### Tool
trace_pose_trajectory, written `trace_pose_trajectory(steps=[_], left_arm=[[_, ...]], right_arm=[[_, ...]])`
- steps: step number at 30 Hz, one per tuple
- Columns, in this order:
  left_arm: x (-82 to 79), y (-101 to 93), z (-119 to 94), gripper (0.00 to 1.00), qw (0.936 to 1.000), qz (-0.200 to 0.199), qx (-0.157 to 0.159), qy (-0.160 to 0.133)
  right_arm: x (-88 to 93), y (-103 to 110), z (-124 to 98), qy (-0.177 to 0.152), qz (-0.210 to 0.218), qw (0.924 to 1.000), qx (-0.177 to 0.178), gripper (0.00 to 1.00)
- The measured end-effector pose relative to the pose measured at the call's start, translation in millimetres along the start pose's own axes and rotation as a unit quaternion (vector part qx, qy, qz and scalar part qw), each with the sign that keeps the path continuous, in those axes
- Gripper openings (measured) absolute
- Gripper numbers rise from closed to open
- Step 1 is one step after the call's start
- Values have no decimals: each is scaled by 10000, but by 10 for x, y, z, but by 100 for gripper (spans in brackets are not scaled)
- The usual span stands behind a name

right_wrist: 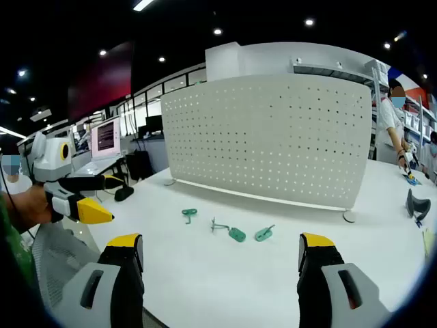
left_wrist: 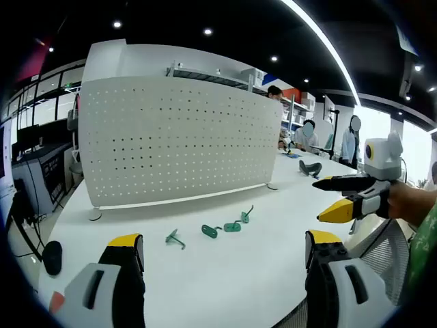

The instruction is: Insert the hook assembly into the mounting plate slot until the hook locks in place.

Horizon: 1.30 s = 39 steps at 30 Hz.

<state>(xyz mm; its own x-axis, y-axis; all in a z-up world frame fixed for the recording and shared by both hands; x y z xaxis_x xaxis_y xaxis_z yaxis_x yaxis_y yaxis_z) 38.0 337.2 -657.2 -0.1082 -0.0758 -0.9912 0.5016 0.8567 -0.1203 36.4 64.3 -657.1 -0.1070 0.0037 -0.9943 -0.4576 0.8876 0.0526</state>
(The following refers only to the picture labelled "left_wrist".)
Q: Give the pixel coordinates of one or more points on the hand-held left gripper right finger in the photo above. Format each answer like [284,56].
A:
[341,294]

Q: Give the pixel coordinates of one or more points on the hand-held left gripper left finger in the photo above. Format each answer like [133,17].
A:
[102,290]

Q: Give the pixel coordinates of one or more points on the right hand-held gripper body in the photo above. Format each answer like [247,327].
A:
[382,157]

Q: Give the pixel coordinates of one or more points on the white perforated mounting plate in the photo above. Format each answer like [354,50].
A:
[177,143]

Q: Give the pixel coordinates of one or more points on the person's left hand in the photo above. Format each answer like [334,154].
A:
[57,302]

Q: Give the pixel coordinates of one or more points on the person's right hand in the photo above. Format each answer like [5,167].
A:
[409,203]

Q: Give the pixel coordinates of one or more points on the black curved headband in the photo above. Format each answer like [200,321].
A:
[309,167]

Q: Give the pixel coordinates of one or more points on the black tripod stand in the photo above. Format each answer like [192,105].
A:
[336,136]

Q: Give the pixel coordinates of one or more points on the black computer mouse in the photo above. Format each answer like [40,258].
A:
[52,258]

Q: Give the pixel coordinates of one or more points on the grey mesh office chair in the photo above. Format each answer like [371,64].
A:
[385,253]

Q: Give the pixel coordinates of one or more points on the blue mat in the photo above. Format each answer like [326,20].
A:
[293,156]

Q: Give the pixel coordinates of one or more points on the person's green patterned shirt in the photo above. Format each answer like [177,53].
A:
[423,259]

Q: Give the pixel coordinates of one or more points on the white storage shelf with boxes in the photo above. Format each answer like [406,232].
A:
[300,106]

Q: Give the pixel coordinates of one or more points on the dark counter desk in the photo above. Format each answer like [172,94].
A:
[51,171]

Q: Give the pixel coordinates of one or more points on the white framed display screen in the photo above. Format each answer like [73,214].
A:
[5,153]

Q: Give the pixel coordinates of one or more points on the black monitor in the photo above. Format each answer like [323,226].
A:
[29,135]

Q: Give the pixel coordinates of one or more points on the grey metal shelf rack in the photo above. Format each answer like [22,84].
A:
[211,77]

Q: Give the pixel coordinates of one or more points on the dark red ceiling panel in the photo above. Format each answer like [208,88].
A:
[32,65]

